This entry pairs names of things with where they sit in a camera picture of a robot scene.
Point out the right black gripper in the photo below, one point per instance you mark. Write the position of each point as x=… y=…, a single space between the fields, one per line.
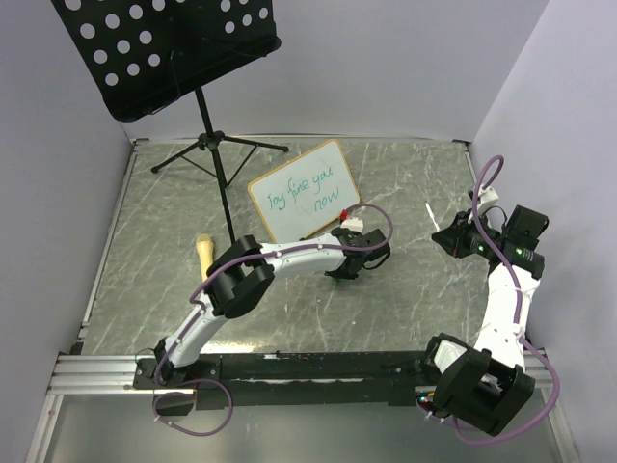
x=453 y=239

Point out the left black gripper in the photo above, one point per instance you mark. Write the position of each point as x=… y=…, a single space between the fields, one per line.
x=341 y=275

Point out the white green whiteboard marker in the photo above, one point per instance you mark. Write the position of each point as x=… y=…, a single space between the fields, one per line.
x=432 y=216

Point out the yellow framed whiteboard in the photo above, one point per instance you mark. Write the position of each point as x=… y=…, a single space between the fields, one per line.
x=306 y=194

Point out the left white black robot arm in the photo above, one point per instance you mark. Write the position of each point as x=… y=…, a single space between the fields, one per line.
x=239 y=278

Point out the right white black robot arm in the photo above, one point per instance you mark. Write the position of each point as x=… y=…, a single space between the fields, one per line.
x=485 y=384

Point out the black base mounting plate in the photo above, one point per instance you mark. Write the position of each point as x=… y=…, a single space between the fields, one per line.
x=217 y=381

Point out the wooden toy microphone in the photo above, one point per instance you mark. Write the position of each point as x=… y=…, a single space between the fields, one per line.
x=205 y=251

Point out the black perforated music stand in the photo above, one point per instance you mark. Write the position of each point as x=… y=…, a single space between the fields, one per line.
x=146 y=55

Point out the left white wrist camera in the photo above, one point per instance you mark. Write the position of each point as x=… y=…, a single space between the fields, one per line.
x=349 y=222

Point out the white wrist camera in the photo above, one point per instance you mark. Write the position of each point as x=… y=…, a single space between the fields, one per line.
x=349 y=222
x=486 y=198

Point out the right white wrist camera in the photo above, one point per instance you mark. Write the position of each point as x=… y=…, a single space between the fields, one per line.
x=486 y=198

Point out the aluminium extrusion rail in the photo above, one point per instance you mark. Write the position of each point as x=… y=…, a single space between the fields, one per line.
x=92 y=375

